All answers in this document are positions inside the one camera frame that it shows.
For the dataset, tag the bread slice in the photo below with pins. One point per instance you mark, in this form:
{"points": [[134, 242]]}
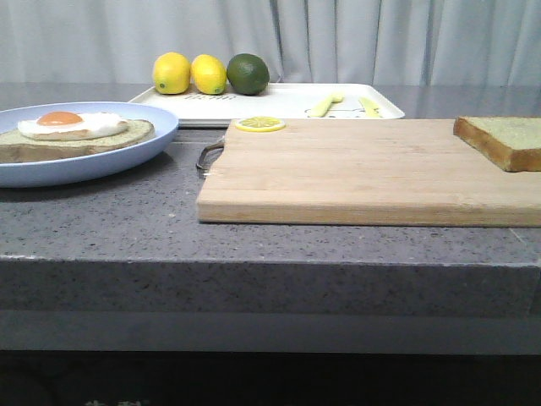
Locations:
{"points": [[511, 143], [16, 148]]}

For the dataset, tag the light blue plate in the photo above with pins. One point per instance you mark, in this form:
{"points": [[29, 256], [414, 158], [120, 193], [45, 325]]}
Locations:
{"points": [[82, 168]]}

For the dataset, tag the white serving tray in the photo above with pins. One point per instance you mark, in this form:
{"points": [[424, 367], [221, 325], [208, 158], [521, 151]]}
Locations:
{"points": [[280, 100]]}

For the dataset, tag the lemon slice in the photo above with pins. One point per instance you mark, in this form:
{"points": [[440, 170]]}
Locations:
{"points": [[260, 124]]}

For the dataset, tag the green lime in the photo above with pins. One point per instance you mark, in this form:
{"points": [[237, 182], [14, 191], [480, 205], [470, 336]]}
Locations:
{"points": [[248, 74]]}

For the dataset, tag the wooden cutting board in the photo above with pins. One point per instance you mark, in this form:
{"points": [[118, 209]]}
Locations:
{"points": [[398, 172]]}

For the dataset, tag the right yellow lemon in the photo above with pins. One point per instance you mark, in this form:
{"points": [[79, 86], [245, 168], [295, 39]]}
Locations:
{"points": [[209, 74]]}

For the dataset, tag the yellow lemon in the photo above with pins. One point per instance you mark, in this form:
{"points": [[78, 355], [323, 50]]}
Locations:
{"points": [[209, 74], [171, 73]]}

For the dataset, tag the left yellow lemon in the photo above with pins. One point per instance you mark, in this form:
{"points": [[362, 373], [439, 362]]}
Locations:
{"points": [[171, 73]]}

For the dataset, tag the grey curtain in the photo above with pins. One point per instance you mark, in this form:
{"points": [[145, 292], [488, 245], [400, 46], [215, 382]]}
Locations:
{"points": [[368, 42]]}

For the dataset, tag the fried egg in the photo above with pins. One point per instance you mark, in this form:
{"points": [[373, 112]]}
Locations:
{"points": [[64, 125]]}

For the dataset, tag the metal cutting board handle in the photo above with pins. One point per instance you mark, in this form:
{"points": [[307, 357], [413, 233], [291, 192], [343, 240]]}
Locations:
{"points": [[205, 160]]}

